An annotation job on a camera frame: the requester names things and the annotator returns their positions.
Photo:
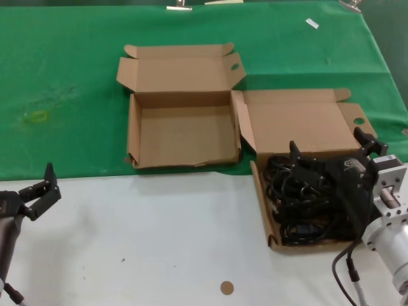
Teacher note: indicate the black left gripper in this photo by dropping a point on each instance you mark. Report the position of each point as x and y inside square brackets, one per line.
[11, 205]

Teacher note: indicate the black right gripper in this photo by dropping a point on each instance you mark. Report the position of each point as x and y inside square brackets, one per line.
[350, 185]

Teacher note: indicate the cardboard box with round hole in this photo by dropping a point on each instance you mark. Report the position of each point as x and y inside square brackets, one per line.
[293, 127]

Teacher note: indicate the cardboard box with torn edge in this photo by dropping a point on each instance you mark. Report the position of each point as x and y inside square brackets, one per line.
[185, 137]

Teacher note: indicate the yellow tape square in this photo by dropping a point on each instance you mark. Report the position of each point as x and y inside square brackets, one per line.
[44, 116]

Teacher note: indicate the green table cloth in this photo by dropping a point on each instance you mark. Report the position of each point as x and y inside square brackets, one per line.
[63, 63]

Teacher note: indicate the brown round cardboard disc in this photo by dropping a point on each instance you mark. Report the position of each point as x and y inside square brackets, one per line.
[227, 287]

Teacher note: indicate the white flat strip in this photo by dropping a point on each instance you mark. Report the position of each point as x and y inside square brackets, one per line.
[223, 2]

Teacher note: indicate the metal clip with wide jaw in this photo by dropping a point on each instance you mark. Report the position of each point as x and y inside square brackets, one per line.
[179, 7]

